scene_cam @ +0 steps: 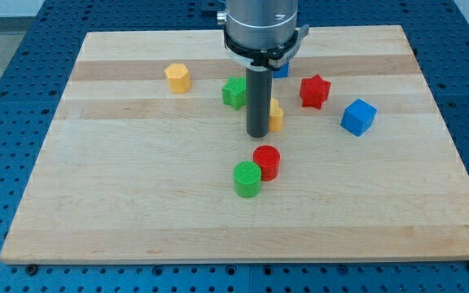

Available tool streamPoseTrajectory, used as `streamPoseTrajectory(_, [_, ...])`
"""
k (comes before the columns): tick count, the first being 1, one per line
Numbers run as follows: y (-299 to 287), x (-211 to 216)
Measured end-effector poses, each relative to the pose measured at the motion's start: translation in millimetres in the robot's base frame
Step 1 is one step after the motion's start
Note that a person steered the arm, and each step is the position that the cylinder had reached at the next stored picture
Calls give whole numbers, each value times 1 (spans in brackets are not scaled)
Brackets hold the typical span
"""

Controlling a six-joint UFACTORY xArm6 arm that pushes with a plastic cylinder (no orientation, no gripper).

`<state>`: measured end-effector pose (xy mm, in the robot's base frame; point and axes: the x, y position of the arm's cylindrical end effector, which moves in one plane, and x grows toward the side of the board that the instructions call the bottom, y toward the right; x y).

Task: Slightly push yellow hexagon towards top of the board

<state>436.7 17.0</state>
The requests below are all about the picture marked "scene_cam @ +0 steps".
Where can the small blue block behind arm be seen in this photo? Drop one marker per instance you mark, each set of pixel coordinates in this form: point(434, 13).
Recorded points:
point(283, 72)

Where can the black clamp ring mount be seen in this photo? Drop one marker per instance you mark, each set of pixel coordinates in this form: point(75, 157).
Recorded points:
point(260, 60)

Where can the green star block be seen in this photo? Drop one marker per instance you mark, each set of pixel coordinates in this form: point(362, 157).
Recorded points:
point(234, 92)

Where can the blue cube block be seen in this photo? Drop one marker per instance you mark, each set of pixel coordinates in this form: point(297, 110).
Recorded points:
point(358, 117)

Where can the yellow heart block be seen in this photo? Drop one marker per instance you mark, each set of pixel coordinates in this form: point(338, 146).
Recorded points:
point(276, 116)

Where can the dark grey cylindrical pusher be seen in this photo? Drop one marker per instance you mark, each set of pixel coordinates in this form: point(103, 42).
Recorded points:
point(259, 86)

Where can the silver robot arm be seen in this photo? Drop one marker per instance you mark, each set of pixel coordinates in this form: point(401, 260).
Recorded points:
point(262, 36)

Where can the red cylinder block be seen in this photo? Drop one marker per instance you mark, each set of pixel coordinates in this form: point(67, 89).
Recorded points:
point(268, 158)

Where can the green cylinder block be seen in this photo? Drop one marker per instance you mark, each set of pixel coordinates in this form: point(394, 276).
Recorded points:
point(247, 179)

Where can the wooden board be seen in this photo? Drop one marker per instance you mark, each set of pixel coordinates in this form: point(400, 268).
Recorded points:
point(132, 173)

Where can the red star block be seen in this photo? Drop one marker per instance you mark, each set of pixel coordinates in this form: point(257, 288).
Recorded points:
point(314, 91)

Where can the yellow hexagon block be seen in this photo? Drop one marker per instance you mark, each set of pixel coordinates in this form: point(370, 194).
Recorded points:
point(178, 77)

